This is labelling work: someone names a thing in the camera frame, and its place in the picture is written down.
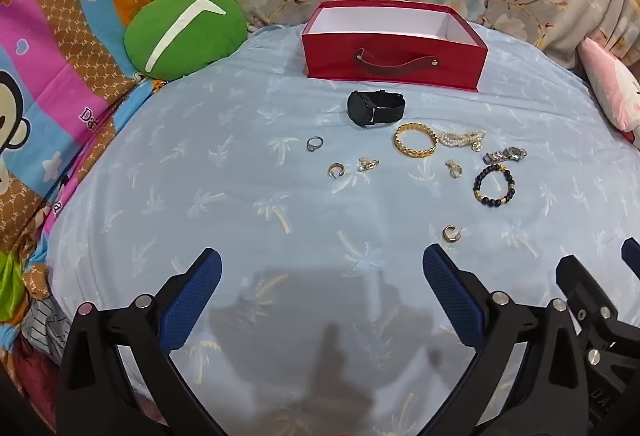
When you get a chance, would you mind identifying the light blue palm-print sheet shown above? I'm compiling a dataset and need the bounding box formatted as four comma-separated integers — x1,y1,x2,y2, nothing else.
30,0,640,436

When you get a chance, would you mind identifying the grey striped cloth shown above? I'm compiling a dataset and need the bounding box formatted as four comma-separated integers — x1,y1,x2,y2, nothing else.
24,293,73,359

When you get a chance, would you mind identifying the dark red cloth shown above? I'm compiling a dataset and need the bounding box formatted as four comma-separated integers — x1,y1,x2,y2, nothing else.
10,338,63,422

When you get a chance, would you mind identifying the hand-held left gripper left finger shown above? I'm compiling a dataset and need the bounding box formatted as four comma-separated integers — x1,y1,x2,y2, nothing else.
54,247,223,436

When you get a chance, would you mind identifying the silver link bracelet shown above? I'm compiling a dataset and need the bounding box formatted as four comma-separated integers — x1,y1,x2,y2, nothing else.
482,147,527,164

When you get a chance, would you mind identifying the white pearl bracelet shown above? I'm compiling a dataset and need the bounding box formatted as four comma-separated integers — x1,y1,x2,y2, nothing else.
439,129,488,151

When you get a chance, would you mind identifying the colourful cartoon monkey blanket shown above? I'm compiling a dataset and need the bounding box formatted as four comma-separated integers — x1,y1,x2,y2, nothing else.
0,0,206,417

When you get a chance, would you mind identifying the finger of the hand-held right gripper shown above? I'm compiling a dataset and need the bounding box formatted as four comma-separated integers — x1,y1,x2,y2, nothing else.
621,238,640,269
556,256,618,317

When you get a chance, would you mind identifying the pink plush pillow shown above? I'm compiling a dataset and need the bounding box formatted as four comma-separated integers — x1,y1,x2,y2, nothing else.
577,37,640,147

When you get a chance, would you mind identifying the black and gold bead bracelet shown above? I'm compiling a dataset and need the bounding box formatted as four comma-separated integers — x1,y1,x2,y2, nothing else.
473,164,516,207

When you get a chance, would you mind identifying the gold chain bracelet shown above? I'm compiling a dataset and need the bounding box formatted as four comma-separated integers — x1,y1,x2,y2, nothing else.
393,123,439,159

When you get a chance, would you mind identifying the black wristwatch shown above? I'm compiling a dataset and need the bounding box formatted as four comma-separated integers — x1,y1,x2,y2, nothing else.
347,89,407,129

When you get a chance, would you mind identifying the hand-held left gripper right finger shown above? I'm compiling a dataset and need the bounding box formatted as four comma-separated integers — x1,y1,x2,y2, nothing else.
422,243,593,436

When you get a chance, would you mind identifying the green cushion with white stripe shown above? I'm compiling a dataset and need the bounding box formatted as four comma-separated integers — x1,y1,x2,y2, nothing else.
124,0,248,81

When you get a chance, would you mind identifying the red box with strap handle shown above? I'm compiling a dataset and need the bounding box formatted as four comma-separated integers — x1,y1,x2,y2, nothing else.
301,0,489,92

